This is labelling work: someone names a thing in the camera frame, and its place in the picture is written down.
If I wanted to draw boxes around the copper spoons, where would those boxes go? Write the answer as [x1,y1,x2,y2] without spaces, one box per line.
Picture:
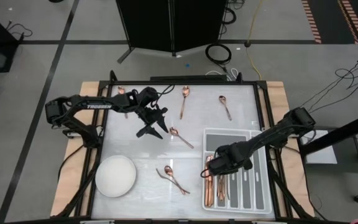
[155,168,191,195]

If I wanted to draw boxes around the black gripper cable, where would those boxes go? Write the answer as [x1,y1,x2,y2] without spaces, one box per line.
[152,83,176,105]
[200,166,213,179]

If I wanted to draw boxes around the white cable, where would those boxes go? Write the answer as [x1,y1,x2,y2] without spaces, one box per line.
[205,67,239,80]

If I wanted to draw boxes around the black table frame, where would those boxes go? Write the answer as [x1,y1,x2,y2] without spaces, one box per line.
[51,70,315,224]

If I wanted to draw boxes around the white cutlery organizer tray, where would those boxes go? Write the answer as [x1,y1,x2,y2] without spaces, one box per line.
[202,127,273,215]

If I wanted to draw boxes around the black cable under frame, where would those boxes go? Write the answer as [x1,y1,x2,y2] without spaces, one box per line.
[57,143,88,183]

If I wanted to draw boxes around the thin black floor cable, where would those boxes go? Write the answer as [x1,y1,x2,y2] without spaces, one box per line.
[300,63,358,111]
[6,20,34,40]
[306,77,358,114]

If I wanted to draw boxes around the white paper sheet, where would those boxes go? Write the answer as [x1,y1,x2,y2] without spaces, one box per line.
[303,129,338,165]

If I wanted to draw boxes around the white round plate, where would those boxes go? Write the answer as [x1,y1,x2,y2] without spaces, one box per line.
[94,154,137,198]

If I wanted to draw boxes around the black folding room divider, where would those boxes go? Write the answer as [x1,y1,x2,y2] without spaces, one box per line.
[116,0,229,65]

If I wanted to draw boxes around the long yellow cable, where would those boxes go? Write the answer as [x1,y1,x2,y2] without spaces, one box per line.
[246,0,263,81]

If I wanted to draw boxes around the coiled black cable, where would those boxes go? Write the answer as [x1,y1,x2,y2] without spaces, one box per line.
[204,42,232,65]

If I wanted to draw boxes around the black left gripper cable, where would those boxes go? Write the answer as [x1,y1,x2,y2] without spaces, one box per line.
[152,83,176,105]

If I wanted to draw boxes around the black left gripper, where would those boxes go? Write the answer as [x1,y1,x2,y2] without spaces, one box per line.
[130,86,170,140]

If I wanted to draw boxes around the looped black cable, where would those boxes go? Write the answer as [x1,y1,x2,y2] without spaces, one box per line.
[221,0,246,40]

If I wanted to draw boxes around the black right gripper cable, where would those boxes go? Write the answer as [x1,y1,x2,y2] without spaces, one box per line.
[200,166,213,179]

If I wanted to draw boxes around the black bar behind table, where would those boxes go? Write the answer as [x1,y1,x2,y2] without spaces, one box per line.
[150,74,229,82]

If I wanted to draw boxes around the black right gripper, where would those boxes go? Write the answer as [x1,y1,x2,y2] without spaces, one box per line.
[208,141,256,177]

